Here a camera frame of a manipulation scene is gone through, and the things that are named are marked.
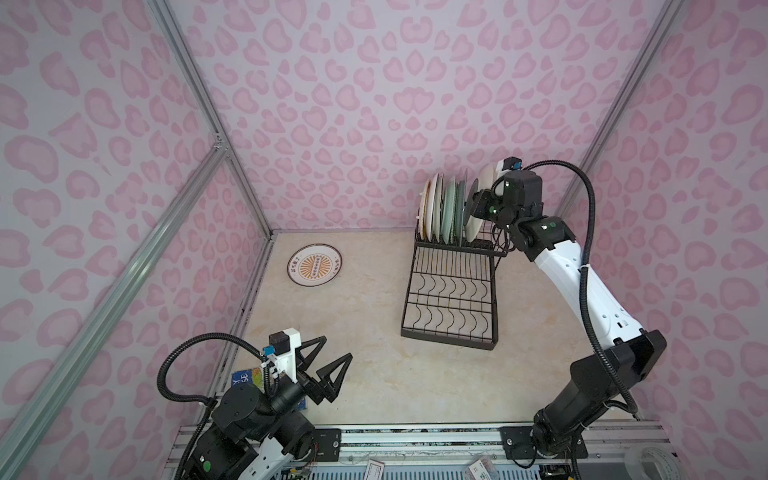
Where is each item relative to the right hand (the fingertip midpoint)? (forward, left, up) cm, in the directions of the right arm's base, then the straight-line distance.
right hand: (476, 190), depth 74 cm
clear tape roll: (-52, -43, -37) cm, 77 cm away
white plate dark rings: (-1, +11, -4) cm, 12 cm away
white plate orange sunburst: (+6, +51, -39) cm, 64 cm away
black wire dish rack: (-8, +2, -37) cm, 38 cm away
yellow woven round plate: (+2, +3, -5) cm, 6 cm away
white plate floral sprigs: (-2, +9, -6) cm, 11 cm away
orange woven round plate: (0, +13, -6) cm, 14 cm away
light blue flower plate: (-2, +6, -5) cm, 8 cm away
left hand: (-37, +31, -10) cm, 49 cm away
